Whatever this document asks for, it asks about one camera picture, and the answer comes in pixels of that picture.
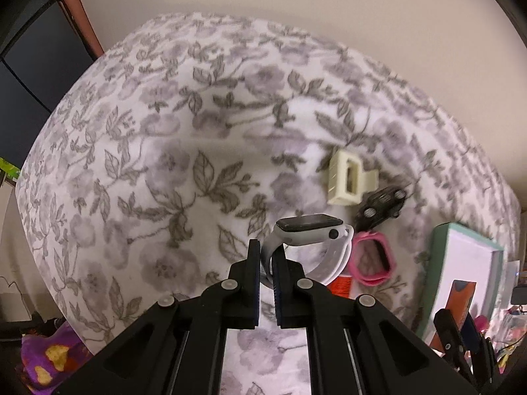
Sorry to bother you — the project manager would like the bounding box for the floral blanket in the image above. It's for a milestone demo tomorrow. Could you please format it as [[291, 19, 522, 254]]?
[[14, 12, 522, 395]]

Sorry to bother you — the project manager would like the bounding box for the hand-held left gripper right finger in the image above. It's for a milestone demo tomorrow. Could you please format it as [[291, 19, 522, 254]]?
[[272, 248, 480, 395]]

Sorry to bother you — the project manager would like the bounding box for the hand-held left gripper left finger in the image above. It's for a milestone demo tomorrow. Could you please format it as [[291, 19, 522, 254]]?
[[58, 239, 262, 395]]

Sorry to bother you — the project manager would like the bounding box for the green item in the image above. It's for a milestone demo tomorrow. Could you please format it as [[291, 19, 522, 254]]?
[[0, 156, 22, 179]]

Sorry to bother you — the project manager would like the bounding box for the reddish brown board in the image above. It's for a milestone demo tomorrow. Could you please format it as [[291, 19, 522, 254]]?
[[61, 0, 105, 60]]

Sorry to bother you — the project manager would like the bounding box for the teal and white box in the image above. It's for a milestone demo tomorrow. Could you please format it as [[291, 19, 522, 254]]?
[[415, 222, 505, 340]]

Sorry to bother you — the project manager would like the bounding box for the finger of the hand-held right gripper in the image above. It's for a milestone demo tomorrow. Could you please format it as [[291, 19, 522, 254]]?
[[463, 317, 497, 379], [434, 308, 474, 379]]

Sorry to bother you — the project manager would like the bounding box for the black toy car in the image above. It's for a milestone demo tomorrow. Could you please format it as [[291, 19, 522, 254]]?
[[354, 185, 408, 231]]

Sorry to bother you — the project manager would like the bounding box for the white smartwatch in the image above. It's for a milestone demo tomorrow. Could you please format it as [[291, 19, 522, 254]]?
[[261, 213, 355, 287]]

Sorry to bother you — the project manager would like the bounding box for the orange and blue toy knife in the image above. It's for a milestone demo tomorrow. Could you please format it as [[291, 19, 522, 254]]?
[[428, 280, 479, 353]]

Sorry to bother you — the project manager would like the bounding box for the cream hair claw clip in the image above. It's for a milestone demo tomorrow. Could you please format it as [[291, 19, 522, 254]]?
[[328, 149, 379, 206]]

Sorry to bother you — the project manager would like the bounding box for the purple patterned cloth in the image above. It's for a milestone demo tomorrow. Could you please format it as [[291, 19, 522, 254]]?
[[20, 322, 93, 392]]

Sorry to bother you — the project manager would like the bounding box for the orange tube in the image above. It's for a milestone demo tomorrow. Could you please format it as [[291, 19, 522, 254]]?
[[328, 275, 353, 299]]

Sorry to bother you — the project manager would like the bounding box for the dark cabinet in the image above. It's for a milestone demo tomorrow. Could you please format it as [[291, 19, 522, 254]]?
[[0, 0, 97, 167]]

